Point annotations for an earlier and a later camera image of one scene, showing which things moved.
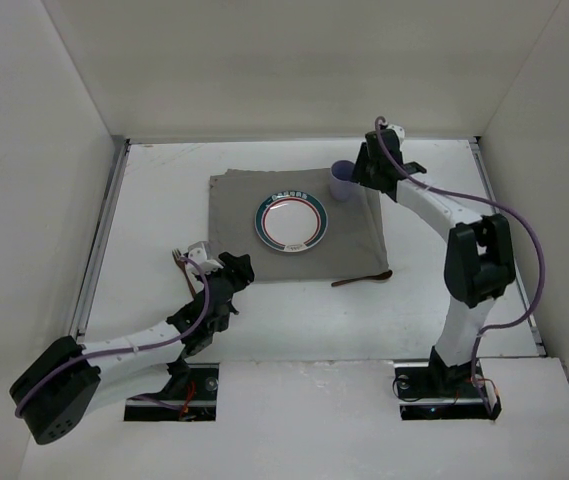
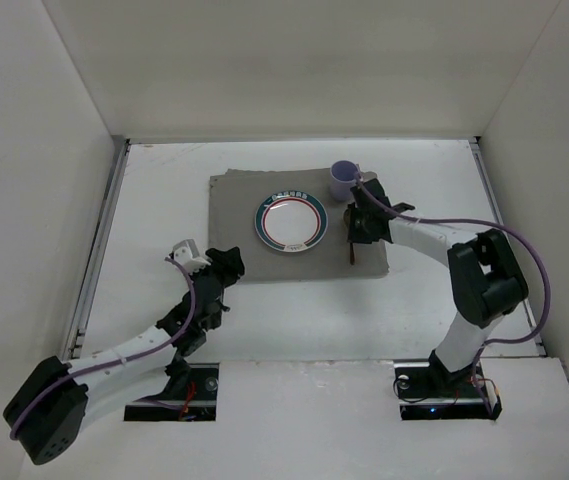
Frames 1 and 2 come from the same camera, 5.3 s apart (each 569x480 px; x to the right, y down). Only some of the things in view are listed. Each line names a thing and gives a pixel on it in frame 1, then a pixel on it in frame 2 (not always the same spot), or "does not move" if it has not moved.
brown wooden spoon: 381,276 → 347,231
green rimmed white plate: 291,220 does not move
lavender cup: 342,179 does not move
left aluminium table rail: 77,328 does not move
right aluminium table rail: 513,259 does not move
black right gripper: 367,167 → 362,220
